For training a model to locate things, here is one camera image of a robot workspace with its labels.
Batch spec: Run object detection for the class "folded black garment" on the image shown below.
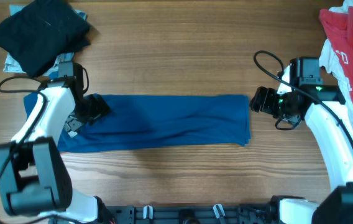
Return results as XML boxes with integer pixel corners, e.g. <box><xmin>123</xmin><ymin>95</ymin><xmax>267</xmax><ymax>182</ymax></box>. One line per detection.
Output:
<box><xmin>0</xmin><ymin>0</ymin><xmax>90</xmax><ymax>77</ymax></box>

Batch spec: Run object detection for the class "folded grey patterned cloth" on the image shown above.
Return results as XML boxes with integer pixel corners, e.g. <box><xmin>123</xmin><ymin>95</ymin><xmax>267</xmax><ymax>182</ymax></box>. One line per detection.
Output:
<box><xmin>3</xmin><ymin>4</ymin><xmax>87</xmax><ymax>77</ymax></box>

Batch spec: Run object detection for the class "white t-shirt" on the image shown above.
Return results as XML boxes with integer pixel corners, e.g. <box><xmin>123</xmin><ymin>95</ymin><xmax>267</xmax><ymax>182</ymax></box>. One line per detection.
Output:
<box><xmin>319</xmin><ymin>0</ymin><xmax>353</xmax><ymax>128</ymax></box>

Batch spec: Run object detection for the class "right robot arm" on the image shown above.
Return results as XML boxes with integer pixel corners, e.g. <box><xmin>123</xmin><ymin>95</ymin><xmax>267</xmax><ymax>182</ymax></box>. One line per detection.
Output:
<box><xmin>250</xmin><ymin>85</ymin><xmax>353</xmax><ymax>223</ymax></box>

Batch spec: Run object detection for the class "blue t-shirt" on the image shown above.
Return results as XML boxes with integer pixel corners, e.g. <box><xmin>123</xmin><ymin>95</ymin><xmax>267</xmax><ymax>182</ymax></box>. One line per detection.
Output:
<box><xmin>23</xmin><ymin>92</ymin><xmax>252</xmax><ymax>154</ymax></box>

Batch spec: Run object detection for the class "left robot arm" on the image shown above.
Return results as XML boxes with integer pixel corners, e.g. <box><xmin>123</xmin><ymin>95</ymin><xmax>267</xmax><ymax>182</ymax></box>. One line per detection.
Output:
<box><xmin>0</xmin><ymin>77</ymin><xmax>116</xmax><ymax>223</ymax></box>

